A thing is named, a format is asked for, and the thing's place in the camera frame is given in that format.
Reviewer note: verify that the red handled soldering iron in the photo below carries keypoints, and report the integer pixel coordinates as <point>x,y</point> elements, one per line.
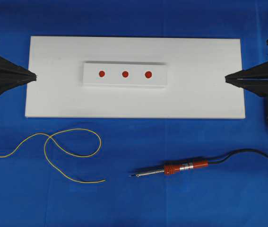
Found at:
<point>173,169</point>

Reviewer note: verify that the large white base board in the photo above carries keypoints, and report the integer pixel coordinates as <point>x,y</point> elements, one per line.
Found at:
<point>196,70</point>

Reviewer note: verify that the small white raised plate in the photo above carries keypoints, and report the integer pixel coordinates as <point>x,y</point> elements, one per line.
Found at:
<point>124,74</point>

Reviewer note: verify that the blue table cloth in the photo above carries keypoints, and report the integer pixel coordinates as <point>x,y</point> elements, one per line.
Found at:
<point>76,172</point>

